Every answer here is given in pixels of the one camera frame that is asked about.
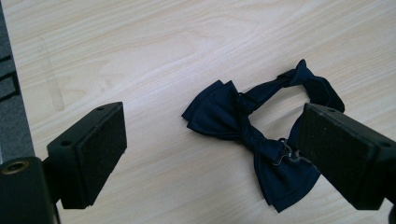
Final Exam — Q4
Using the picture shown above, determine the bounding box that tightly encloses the grey carpet with black lines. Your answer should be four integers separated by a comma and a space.
0, 3, 35, 166

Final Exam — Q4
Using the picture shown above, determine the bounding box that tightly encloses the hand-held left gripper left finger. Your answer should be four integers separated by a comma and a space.
42, 101, 128, 210

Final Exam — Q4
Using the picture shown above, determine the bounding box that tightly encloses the navy blue bow tie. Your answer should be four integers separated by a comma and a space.
181, 59, 346, 214

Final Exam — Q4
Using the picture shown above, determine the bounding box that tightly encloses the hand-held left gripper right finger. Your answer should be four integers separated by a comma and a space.
295, 102, 396, 211

